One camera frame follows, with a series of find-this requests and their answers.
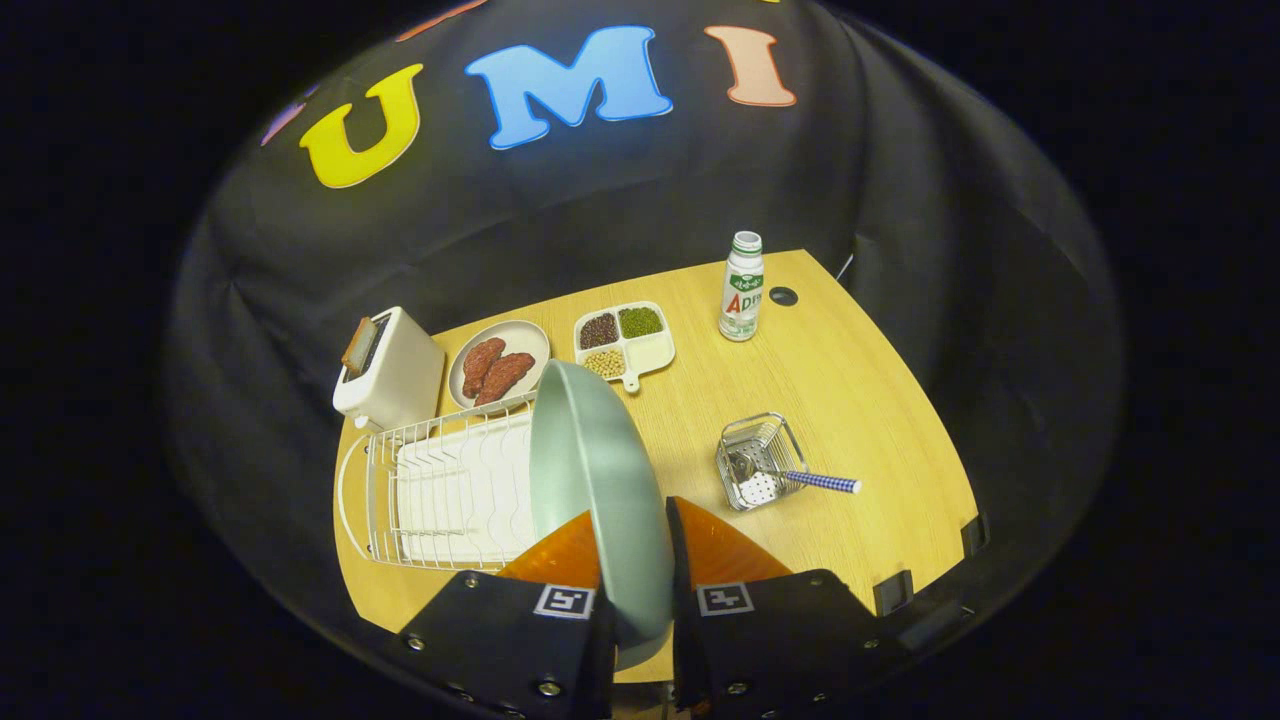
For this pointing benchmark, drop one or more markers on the white compartment dish with beans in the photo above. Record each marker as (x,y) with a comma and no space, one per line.
(650,352)

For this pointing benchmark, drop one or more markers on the pale green plate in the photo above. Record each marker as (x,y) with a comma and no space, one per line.
(600,480)

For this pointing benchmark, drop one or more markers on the white toaster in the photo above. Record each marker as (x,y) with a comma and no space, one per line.
(405,375)

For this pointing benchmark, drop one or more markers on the black table clamp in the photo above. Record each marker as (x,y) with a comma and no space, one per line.
(893,593)
(975,536)

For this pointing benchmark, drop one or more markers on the black backdrop cloth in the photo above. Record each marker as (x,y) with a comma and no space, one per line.
(950,200)

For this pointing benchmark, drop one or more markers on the red meat piece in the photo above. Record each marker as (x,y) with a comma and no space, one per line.
(482,362)
(508,375)

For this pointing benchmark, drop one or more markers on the white drain tray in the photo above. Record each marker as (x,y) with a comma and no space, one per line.
(460,500)

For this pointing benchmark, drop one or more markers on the beige plate with meat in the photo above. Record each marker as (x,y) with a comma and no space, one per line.
(525,338)

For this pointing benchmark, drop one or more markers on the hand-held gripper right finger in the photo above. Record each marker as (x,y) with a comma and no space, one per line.
(780,640)

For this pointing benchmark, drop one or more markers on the bread slice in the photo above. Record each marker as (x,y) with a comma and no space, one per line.
(356,348)

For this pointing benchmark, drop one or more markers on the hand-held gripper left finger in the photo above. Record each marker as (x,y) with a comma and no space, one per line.
(510,640)

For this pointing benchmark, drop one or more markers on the white and green drink bottle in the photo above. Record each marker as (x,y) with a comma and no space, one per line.
(741,300)

